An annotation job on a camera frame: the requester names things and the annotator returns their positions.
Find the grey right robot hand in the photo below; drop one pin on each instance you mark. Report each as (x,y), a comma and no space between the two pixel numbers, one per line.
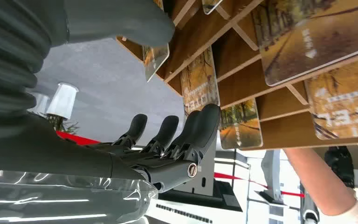
(58,154)

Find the glossy autumn card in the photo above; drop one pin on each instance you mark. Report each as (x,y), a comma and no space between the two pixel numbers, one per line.
(154,61)

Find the autumn tree hotel card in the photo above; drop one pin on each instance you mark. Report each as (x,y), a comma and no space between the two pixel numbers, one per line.
(199,80)

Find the autumn path card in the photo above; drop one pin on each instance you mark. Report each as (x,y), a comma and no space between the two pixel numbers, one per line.
(240,126)

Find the wooden card rack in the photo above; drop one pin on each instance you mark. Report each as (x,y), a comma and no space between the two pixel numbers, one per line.
(244,83)

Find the autumn card corner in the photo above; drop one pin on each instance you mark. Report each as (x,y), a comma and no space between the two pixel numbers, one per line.
(210,5)

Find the large autumn road card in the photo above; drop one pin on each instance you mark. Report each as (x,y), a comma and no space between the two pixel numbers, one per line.
(315,40)

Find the autumn hotel card white lettering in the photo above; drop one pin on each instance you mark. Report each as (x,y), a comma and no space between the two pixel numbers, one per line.
(342,102)

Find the green plant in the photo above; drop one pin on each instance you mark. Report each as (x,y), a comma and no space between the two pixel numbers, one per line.
(60,125)

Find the clear plastic cover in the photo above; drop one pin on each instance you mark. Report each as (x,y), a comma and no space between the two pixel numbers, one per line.
(58,201)

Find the white paper cup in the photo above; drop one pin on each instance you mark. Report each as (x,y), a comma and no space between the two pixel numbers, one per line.
(62,100)
(40,103)

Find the ribbed grey right arm sleeve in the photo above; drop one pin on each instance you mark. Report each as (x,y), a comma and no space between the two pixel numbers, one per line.
(9,61)

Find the white desk unit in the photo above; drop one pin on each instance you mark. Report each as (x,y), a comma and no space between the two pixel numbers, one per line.
(191,211)

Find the grey monitor stand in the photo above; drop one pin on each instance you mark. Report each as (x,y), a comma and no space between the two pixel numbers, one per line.
(202,176)

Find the barrier stanchion post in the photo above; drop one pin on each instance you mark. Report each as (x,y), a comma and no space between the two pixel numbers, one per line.
(309,207)

